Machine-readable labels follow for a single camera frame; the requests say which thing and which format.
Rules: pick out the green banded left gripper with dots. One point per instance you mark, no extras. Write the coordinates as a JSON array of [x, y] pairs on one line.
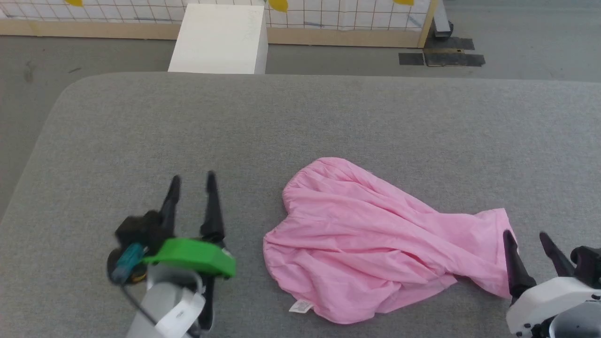
[[192, 256]]

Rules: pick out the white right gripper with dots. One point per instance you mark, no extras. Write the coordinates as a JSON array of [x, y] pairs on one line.
[[544, 300]]

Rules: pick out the pink cloth garment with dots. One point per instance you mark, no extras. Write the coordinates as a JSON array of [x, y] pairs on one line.
[[366, 239]]

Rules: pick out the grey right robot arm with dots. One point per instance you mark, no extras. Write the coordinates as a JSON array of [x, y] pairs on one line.
[[580, 321]]

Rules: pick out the white label tag on arm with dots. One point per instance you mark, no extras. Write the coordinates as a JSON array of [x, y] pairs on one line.
[[181, 314]]

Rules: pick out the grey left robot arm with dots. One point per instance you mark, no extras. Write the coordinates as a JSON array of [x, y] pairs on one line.
[[159, 310]]

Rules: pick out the white box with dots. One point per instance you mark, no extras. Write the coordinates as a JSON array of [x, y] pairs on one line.
[[218, 40]]

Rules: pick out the lemon print grid panel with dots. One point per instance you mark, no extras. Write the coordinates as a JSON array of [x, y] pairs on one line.
[[117, 14]]

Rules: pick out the large black floor mat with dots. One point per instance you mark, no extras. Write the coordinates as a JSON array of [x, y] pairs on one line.
[[453, 54]]

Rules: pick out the small black floor mat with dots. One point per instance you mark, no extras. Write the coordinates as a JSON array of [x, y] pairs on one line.
[[411, 58]]

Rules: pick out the grey metal panel stand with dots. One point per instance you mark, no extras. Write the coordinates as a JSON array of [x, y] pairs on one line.
[[441, 21]]

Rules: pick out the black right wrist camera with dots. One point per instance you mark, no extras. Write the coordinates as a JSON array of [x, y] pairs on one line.
[[589, 265]]

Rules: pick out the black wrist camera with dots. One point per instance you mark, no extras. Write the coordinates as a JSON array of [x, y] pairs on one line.
[[136, 234], [589, 265]]

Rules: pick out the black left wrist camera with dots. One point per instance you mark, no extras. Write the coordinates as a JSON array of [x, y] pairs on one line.
[[136, 234]]

